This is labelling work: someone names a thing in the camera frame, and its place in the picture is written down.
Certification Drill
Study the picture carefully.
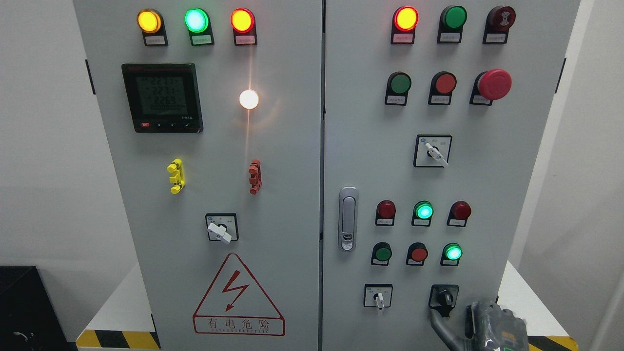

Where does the black rotary knob switch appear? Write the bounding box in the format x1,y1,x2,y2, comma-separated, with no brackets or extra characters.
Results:
429,284,459,318

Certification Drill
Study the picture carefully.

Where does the grey electrical control cabinet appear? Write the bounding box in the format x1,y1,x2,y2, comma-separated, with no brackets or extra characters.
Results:
73,0,580,351

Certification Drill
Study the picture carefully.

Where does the red terminal connector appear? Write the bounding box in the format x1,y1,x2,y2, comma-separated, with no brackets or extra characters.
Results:
248,158,262,194

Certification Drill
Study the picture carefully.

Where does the dark red indicator left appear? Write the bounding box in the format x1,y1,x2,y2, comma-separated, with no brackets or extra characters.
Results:
376,200,396,226

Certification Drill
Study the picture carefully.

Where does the dark red indicator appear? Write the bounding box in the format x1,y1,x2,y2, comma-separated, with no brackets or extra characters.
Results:
447,201,472,227
376,200,396,226

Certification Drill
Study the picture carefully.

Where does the white glowing lamp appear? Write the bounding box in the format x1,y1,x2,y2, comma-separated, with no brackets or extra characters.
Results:
239,89,259,110

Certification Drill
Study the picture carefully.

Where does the green push button lower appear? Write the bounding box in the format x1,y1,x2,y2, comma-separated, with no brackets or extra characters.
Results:
370,242,392,265

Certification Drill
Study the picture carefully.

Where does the green push button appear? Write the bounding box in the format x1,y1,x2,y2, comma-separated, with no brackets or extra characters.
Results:
384,71,412,106
370,242,392,265

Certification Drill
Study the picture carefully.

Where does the green lit indicator middle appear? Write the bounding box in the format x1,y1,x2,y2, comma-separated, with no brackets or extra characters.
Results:
411,201,434,227

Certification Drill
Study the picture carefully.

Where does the green lit indicator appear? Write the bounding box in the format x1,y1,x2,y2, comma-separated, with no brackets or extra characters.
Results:
411,201,434,227
184,7,214,46

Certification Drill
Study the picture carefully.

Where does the green push button upper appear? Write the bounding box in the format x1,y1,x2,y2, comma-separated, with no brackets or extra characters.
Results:
384,71,412,106

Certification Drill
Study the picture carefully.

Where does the red push button lower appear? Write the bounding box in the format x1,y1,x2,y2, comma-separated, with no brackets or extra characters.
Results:
406,242,429,266

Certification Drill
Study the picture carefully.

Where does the red push button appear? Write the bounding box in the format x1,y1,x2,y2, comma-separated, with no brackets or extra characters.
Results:
428,71,457,106
406,242,429,266

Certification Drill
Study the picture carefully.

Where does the yellow terminal connector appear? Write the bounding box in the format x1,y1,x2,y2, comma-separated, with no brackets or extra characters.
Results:
167,158,186,194

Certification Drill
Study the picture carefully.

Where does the red electric hazard warning sticker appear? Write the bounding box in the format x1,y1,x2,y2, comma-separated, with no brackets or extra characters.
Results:
193,253,285,337

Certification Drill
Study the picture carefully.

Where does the dark red indicator right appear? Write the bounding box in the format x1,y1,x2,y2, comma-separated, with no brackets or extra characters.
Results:
447,201,472,227

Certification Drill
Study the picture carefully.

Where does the green lit button lower right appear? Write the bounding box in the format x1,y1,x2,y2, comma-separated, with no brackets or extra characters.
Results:
440,243,463,267

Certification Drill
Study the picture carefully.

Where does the red push button upper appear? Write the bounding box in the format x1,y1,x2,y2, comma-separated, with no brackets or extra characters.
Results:
428,71,457,106

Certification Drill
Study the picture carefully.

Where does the black digital power meter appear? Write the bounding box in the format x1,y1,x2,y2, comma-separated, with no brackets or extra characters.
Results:
122,63,203,133

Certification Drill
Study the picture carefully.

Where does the red-orange indicator light left door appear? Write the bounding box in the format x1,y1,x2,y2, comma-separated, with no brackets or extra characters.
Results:
230,7,258,46

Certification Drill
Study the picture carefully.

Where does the red lit indicator right door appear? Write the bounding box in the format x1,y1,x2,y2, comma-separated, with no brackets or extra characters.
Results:
390,6,419,45

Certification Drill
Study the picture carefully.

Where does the green lit indicator top left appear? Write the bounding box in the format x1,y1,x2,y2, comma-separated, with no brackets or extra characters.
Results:
184,7,214,46

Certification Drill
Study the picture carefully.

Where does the red emergency stop mushroom button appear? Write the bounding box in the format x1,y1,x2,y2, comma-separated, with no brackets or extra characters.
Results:
470,68,512,106

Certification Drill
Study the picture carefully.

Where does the green unlit indicator top right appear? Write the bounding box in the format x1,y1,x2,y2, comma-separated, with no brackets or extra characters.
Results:
437,6,467,44

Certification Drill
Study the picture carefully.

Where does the yellow indicator light top left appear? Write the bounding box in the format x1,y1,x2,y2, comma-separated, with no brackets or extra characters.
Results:
136,8,169,47

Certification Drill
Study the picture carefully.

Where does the white platform with hazard stripes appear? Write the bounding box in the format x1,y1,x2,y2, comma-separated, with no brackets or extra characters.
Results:
76,262,579,351

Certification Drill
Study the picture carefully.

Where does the red buzzer alarm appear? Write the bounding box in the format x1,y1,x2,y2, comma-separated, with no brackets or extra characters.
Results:
482,6,516,44

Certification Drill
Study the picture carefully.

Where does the black box lower left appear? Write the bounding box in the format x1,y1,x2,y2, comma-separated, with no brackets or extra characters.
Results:
0,265,69,351

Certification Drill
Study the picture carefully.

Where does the silver door handle lock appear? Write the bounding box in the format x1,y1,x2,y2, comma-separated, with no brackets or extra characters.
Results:
338,187,359,252

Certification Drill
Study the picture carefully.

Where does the white selector switch left door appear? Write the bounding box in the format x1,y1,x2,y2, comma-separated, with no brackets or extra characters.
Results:
205,213,239,244

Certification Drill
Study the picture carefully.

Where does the white selector switch upper right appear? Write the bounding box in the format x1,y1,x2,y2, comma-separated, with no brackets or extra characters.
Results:
413,134,452,167

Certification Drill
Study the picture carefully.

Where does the white selector switch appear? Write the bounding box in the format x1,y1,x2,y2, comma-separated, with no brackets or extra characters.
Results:
363,284,393,311
413,134,452,167

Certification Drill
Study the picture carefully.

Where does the white selector switch lower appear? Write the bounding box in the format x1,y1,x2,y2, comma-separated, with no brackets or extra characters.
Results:
363,284,393,311

